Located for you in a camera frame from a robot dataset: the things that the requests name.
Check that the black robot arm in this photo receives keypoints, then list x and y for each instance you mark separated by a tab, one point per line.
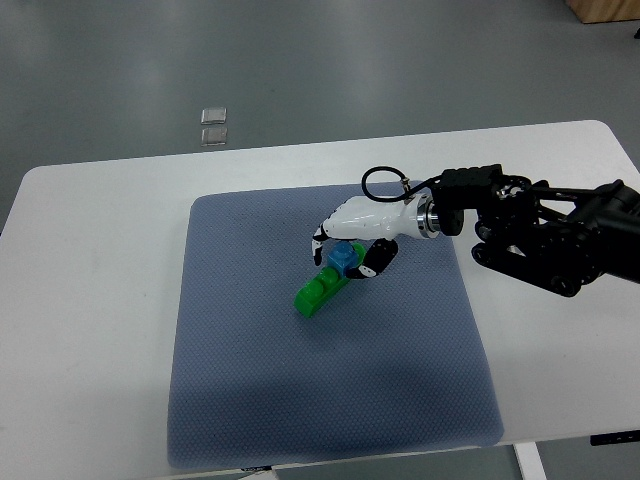
558	239

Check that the wooden cabinet corner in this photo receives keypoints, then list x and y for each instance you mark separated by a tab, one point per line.
604	11

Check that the white table leg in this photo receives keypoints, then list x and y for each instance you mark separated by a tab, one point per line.
529	461

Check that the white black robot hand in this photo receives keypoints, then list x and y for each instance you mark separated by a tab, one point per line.
360	218

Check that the green four-stud toy block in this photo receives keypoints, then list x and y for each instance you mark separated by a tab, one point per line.
323	287

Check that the upper floor socket plate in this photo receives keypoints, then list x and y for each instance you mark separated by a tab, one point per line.
213	115

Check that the blue toy block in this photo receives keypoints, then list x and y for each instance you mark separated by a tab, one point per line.
342	258

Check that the black desk control panel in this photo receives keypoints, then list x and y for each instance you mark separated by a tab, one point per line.
615	438

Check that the blue-grey textured mat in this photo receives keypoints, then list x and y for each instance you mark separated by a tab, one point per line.
388	365

